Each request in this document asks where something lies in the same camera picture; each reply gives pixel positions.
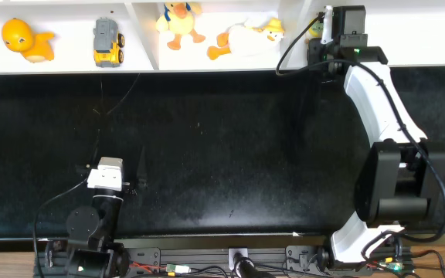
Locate orange toy dinosaur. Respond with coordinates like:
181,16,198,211
1,18,56,64

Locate white shelf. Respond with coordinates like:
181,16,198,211
0,0,445,75

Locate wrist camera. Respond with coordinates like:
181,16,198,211
87,156,124,192
321,5,335,46

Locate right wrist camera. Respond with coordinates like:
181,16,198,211
321,5,335,46

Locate mounting rail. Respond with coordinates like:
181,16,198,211
127,236,445,278

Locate white plush duck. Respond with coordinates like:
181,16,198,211
206,17,285,61

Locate yellow plush duck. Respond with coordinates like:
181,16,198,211
155,2,207,52

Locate black cable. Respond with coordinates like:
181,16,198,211
32,178,90,278
275,13,445,263

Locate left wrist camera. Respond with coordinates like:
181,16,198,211
87,156,124,192

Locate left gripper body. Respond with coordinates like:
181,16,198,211
122,178,139,195

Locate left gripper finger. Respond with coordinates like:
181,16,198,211
136,145,149,191

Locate grey and yellow toy truck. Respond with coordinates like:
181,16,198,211
93,17,126,69

